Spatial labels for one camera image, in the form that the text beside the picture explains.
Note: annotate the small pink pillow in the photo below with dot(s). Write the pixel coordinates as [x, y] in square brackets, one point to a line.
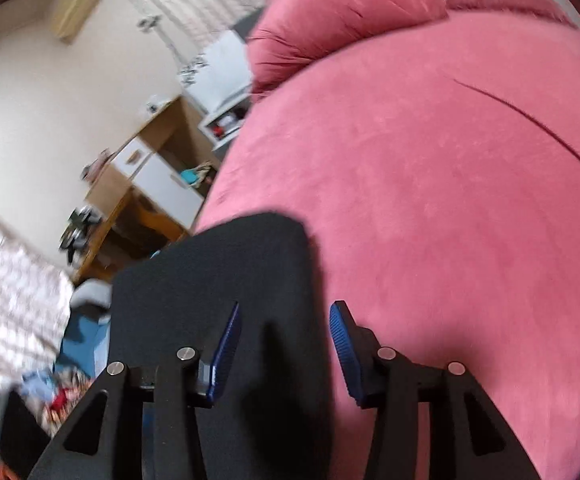
[505, 0]

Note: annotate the black fleece garment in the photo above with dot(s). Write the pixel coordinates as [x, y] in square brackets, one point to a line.
[270, 270]

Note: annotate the black desk gadget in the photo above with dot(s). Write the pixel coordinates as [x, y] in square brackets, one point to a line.
[80, 230]

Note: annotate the beige wall air conditioner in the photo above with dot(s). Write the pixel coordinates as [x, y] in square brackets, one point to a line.
[82, 2]

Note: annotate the teal item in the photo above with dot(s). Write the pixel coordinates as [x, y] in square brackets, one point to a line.
[190, 176]

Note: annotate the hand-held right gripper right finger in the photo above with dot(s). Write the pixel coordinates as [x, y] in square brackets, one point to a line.
[342, 355]

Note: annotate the grey headboard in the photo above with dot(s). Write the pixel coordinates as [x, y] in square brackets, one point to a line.
[252, 22]

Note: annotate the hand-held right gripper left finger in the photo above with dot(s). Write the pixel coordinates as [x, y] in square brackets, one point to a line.
[225, 355]

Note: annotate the pile of colourful clothes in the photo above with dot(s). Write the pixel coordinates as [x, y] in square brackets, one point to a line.
[60, 400]

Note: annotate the large pink pillow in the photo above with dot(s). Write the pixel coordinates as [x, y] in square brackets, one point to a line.
[340, 15]

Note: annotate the white drawer unit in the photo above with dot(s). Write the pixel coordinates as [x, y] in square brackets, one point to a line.
[165, 185]

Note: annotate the white floor stand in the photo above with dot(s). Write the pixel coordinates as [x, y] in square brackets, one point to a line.
[170, 45]

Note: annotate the white nightstand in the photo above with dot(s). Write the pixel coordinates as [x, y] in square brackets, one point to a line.
[225, 70]

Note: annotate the wooden desk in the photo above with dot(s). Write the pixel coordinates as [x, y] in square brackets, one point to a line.
[105, 200]

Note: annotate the pink velvet bed blanket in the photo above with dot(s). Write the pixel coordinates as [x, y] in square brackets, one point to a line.
[445, 210]

